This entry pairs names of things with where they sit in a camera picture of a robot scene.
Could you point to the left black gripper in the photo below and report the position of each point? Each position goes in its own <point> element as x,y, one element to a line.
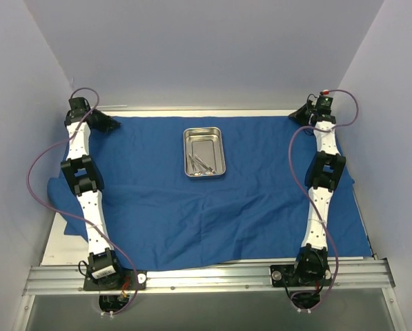
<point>102,121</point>

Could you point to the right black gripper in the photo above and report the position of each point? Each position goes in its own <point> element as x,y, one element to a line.
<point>301,114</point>

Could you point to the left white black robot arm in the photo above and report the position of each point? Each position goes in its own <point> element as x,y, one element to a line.
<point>86,183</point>

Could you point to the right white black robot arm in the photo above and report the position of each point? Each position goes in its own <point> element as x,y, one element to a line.
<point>321,181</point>

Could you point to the steel surgical forceps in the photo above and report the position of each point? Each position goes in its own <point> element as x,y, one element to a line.
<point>196,172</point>

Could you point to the stainless steel instrument tray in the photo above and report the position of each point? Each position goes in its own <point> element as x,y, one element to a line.
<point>207,144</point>

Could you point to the back aluminium rail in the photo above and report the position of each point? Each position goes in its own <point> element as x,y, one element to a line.
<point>114,108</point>

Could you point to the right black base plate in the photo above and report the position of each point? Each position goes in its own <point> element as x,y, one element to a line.
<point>289,276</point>

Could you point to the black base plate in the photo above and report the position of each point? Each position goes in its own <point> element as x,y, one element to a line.
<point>125,280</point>
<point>289,276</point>

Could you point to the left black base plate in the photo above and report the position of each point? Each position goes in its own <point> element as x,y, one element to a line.
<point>125,280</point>

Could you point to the front aluminium rail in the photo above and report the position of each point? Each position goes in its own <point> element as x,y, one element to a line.
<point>250,275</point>

